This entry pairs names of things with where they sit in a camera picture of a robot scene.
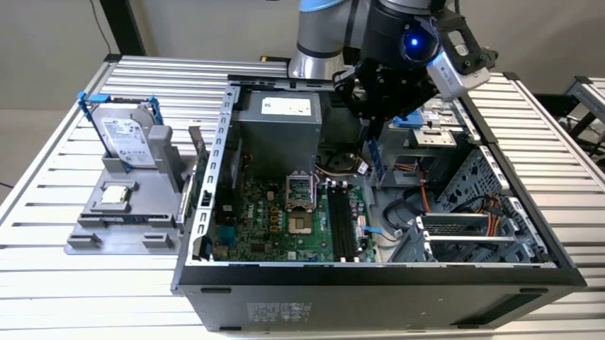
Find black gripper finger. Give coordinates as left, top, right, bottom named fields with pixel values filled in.
left=331, top=69, right=373, bottom=142
left=371, top=86, right=438, bottom=142

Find black RAM slot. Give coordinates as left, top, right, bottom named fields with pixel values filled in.
left=340, top=181, right=361, bottom=263
left=327, top=181, right=344, bottom=263

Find blue plastic drive latch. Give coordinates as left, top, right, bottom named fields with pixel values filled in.
left=390, top=108, right=425, bottom=129

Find grey metal drive cage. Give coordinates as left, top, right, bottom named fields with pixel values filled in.
left=366, top=95, right=474, bottom=187

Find black cooler fan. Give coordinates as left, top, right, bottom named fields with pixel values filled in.
left=315, top=150, right=370, bottom=176

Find grey power supply unit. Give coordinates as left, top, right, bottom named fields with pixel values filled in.
left=230, top=90, right=324, bottom=178

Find metal socket cover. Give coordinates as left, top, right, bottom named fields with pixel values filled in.
left=284, top=171, right=316, bottom=210

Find CPU socket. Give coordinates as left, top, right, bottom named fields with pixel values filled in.
left=286, top=210, right=316, bottom=235

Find grey metal disk bay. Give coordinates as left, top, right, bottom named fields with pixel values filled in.
left=391, top=212, right=539, bottom=263

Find green motherboard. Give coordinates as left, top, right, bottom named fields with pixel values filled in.
left=210, top=173, right=379, bottom=263

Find hard disk in blue carrier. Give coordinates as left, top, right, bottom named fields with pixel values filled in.
left=76, top=91, right=164, bottom=171

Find black open PC case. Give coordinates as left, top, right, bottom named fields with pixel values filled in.
left=170, top=73, right=588, bottom=333

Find grey parts rack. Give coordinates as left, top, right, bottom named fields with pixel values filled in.
left=63, top=127, right=199, bottom=259

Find silver CPU chip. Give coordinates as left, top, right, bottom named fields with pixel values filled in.
left=100, top=186, right=128, bottom=205

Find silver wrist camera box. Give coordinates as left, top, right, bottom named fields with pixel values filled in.
left=425, top=52, right=490, bottom=98

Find black camera bracket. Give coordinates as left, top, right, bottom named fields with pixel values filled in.
left=431, top=6, right=499, bottom=75

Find thin orange wire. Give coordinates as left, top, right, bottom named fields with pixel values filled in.
left=418, top=178, right=434, bottom=215

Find black looped cable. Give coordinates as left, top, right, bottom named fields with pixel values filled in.
left=381, top=198, right=426, bottom=231

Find orange wire bundle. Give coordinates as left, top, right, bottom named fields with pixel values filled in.
left=481, top=193, right=502, bottom=237

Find metal frame side table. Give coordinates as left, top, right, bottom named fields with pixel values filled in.
left=533, top=74, right=605, bottom=157

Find black vertical post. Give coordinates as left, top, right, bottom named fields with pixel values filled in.
left=99, top=0, right=147, bottom=57

